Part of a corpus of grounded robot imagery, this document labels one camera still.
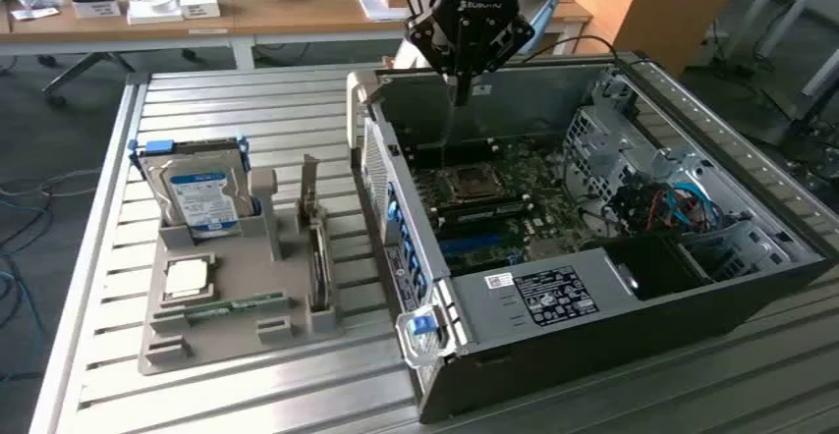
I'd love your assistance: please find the silver metal disk bay cage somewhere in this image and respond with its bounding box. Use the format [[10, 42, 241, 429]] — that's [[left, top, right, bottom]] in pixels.
[[563, 65, 799, 283]]

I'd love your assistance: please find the small white box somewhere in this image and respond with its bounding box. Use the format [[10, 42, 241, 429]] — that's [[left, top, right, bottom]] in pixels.
[[177, 0, 222, 21]]

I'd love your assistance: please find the silver CPU chip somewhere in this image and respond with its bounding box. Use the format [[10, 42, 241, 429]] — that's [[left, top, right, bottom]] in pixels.
[[162, 259, 216, 300]]

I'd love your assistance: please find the grey parts rack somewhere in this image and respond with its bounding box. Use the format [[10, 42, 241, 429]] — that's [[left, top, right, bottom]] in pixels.
[[137, 153, 346, 376]]

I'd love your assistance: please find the green motherboard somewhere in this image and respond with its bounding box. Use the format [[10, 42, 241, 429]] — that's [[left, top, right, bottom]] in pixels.
[[409, 136, 592, 276]]

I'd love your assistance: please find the hard disk with blue rails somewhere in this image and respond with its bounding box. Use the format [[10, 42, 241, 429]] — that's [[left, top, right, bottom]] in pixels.
[[127, 135, 261, 239]]

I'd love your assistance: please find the white box with black top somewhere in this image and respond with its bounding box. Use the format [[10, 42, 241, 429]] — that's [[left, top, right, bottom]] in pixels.
[[65, 0, 123, 19]]

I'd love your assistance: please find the blue case latch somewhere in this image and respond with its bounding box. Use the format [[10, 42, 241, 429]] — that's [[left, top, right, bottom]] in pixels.
[[404, 314, 440, 341]]

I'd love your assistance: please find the white card with red mark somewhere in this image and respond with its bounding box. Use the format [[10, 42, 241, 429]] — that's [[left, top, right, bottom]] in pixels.
[[10, 6, 62, 22]]

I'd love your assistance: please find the silver chipset heatsink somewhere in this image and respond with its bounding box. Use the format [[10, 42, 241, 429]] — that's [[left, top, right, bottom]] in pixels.
[[527, 240, 572, 261]]

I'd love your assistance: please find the flat white box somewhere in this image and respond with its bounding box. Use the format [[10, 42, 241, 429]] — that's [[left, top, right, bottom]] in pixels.
[[126, 4, 185, 26]]

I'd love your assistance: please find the blue SATA wire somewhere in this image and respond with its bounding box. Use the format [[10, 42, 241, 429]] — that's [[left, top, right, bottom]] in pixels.
[[662, 181, 727, 234]]

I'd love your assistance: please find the blue expansion slot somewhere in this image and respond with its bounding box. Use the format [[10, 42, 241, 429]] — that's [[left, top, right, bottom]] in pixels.
[[439, 235, 517, 258]]

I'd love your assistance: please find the wooden cabinet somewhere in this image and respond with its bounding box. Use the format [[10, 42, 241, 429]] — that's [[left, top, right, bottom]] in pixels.
[[554, 0, 753, 77]]

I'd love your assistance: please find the white table frame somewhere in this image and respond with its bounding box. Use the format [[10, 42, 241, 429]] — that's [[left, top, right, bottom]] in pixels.
[[753, 0, 839, 99]]

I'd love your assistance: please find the wooden desk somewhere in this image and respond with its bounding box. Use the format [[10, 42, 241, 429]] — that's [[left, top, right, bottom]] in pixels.
[[0, 0, 595, 109]]

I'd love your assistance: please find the black open PC case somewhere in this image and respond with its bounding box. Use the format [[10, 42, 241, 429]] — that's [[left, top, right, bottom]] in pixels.
[[345, 49, 838, 425]]

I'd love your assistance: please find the stack of white papers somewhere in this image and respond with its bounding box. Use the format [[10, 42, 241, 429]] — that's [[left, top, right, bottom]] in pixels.
[[356, 0, 413, 22]]

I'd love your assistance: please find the grey power supply unit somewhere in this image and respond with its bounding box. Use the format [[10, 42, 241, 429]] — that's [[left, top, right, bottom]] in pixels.
[[449, 249, 642, 347]]

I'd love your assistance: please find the metal CPU socket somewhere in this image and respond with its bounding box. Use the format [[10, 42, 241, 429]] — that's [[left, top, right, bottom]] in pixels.
[[437, 162, 504, 204]]

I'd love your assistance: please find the graphics card with metal bracket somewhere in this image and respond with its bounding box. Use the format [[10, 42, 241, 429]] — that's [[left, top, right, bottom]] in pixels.
[[294, 153, 336, 315]]

